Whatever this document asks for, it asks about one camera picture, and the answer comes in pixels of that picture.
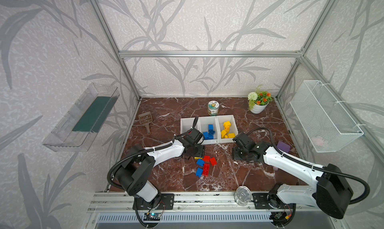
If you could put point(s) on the clear glass jar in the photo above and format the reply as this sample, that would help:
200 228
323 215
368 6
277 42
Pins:
243 196

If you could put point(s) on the clear plastic wall shelf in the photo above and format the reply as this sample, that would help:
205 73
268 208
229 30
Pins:
79 127

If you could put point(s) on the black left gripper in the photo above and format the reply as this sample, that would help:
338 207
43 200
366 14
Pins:
195 152

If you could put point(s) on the purple scoop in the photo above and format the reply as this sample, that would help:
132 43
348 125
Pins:
284 147

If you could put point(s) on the red tall lego brick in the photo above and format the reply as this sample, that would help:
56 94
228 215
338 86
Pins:
213 161

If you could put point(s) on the white wire mesh basket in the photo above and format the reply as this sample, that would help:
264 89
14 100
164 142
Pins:
326 122

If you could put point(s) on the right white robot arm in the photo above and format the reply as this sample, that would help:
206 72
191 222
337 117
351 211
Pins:
326 187

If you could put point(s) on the middle white bin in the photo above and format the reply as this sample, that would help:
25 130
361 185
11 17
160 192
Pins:
207 125

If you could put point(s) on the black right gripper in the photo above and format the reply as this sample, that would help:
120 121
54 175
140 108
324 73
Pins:
238 154

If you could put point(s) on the brown litter scoop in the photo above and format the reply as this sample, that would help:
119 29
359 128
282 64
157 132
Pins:
145 119

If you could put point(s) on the right white bin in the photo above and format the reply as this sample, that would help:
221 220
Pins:
223 134

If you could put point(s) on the long red lego brick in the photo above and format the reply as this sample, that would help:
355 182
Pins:
206 169

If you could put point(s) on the potted artificial flower plant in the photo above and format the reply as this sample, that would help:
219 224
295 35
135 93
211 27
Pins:
259 99

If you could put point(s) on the left white bin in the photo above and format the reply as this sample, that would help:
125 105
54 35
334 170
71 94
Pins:
187 125

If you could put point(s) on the white bin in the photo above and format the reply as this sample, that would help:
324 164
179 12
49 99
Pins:
207 125
187 125
223 134

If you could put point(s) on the yellow lego brick in bin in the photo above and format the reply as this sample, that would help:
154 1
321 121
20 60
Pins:
227 125

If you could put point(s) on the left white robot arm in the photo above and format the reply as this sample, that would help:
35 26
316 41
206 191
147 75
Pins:
132 173

